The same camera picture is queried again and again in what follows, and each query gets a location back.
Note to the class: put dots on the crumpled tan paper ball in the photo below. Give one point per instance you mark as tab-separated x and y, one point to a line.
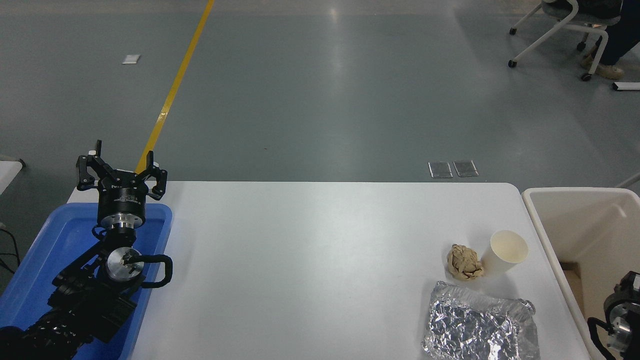
464	262

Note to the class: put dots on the white flat bar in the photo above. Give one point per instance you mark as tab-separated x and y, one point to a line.
627	86

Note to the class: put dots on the metal floor plate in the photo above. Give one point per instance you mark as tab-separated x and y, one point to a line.
440	170
465	168

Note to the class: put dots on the white-framed wheeled chair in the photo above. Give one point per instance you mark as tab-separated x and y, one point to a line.
590	20

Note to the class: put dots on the blue plastic tray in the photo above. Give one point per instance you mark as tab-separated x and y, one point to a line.
55	240

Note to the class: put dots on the seated person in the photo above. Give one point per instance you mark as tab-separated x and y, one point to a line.
620	35

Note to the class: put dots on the large pale plastic bin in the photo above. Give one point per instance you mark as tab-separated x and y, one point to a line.
580	220

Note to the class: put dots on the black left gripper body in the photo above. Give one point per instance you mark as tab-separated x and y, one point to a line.
122	197

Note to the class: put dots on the white side table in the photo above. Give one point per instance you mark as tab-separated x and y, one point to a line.
7	175

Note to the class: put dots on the white paper cup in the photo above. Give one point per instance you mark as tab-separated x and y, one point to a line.
505	250

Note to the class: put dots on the silver foil tray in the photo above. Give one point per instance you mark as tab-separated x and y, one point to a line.
475	325

